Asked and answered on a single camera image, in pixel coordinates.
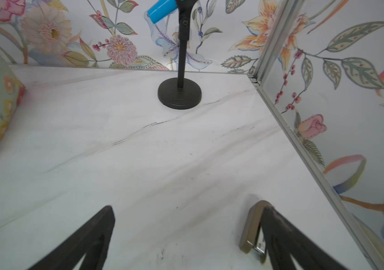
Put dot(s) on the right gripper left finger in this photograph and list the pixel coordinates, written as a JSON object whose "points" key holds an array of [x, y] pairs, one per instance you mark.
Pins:
{"points": [[88, 245]]}

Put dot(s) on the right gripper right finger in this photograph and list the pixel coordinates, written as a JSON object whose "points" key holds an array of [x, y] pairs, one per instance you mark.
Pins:
{"points": [[285, 243]]}

